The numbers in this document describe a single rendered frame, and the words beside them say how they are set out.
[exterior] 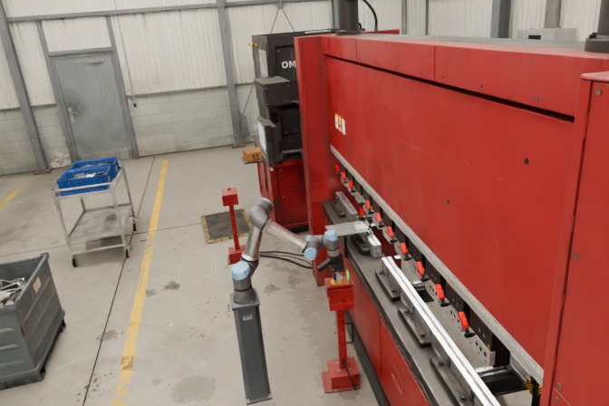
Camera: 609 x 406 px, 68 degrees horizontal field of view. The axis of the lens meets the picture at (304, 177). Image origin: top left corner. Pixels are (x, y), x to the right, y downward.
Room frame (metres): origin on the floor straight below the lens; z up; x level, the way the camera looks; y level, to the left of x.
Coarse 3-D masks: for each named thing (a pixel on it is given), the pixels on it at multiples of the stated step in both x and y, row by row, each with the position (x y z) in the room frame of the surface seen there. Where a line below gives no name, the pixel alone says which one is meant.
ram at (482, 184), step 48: (336, 96) 3.44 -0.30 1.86; (384, 96) 2.37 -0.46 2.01; (432, 96) 1.80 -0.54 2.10; (480, 96) 1.48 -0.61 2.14; (336, 144) 3.53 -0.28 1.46; (384, 144) 2.38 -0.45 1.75; (432, 144) 1.79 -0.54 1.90; (480, 144) 1.44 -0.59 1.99; (528, 144) 1.20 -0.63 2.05; (384, 192) 2.40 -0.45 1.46; (432, 192) 1.79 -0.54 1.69; (480, 192) 1.42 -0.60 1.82; (528, 192) 1.18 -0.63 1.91; (432, 240) 1.78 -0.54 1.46; (480, 240) 1.40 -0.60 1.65; (528, 240) 1.16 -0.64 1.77; (480, 288) 1.39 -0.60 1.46; (528, 288) 1.14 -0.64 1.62; (528, 336) 1.12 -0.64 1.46
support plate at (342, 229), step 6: (354, 222) 3.00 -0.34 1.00; (360, 222) 2.99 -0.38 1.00; (330, 228) 2.93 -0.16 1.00; (336, 228) 2.92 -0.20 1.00; (342, 228) 2.91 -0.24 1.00; (348, 228) 2.91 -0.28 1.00; (336, 234) 2.84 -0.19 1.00; (342, 234) 2.83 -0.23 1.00; (348, 234) 2.82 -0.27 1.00; (354, 234) 2.83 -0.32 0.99
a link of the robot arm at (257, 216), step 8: (256, 208) 2.48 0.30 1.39; (264, 208) 2.50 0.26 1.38; (248, 216) 2.47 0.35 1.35; (256, 216) 2.43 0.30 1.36; (264, 216) 2.44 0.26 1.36; (256, 224) 2.42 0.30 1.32; (264, 224) 2.40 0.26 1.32; (272, 224) 2.42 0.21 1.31; (272, 232) 2.40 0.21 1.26; (280, 232) 2.39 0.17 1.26; (288, 232) 2.40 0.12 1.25; (288, 240) 2.38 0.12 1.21; (296, 240) 2.38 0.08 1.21; (304, 240) 2.40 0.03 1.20; (296, 248) 2.37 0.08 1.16; (304, 248) 2.36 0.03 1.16; (312, 248) 2.35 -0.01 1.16; (304, 256) 2.34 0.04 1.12; (312, 256) 2.33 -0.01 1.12
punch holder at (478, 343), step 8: (472, 312) 1.43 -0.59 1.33; (472, 320) 1.42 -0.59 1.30; (480, 320) 1.37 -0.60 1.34; (472, 328) 1.42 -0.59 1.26; (480, 328) 1.37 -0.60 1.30; (488, 328) 1.32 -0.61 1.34; (480, 336) 1.36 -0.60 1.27; (488, 336) 1.31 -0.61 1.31; (496, 336) 1.30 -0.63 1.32; (472, 344) 1.41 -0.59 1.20; (480, 344) 1.36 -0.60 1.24; (488, 344) 1.31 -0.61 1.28; (496, 344) 1.30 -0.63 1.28; (480, 352) 1.35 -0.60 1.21; (488, 352) 1.30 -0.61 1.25; (496, 352) 1.31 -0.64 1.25; (504, 352) 1.31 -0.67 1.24; (488, 360) 1.30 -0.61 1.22; (496, 360) 1.31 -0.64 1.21; (504, 360) 1.31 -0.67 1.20
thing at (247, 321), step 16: (256, 304) 2.41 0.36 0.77; (240, 320) 2.40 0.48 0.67; (256, 320) 2.42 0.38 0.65; (240, 336) 2.40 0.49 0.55; (256, 336) 2.42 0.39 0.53; (240, 352) 2.41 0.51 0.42; (256, 352) 2.41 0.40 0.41; (256, 368) 2.41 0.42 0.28; (256, 384) 2.41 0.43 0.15; (256, 400) 2.40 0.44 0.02
